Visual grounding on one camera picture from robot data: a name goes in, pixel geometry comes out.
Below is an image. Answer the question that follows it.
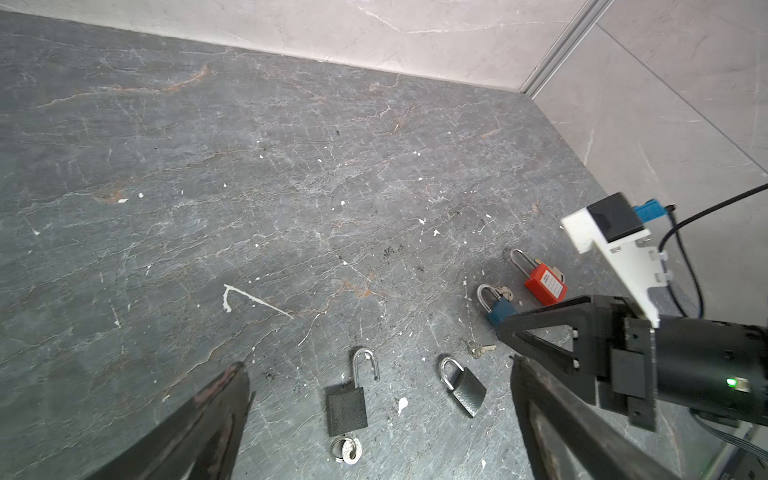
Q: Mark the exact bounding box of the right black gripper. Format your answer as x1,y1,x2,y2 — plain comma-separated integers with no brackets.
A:
495,295,657,432

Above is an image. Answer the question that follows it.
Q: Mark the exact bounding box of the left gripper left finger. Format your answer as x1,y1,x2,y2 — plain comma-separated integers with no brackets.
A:
89,362,252,479

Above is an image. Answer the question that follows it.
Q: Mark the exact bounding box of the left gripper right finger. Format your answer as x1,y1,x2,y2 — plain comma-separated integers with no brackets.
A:
510,356,676,479

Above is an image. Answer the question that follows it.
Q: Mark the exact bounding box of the red padlock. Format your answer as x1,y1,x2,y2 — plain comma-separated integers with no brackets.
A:
510,249,568,306

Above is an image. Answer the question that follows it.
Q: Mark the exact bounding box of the blue padlock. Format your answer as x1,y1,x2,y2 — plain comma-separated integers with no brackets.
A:
476,284,518,328

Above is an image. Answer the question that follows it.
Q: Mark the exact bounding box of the black padlock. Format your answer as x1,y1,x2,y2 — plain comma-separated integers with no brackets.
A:
438,355,487,418
326,347,381,466

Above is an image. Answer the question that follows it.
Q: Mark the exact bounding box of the small silver key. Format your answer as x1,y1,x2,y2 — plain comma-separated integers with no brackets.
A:
467,341,497,359

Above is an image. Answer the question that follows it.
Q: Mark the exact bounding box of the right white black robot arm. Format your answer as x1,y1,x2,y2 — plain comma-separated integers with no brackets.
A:
486,295,767,431

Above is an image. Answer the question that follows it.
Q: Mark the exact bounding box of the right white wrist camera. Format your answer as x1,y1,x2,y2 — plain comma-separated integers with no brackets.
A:
560,193,669,328

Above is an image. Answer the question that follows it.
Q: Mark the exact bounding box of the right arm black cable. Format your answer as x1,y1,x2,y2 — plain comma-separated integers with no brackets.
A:
657,182,768,319

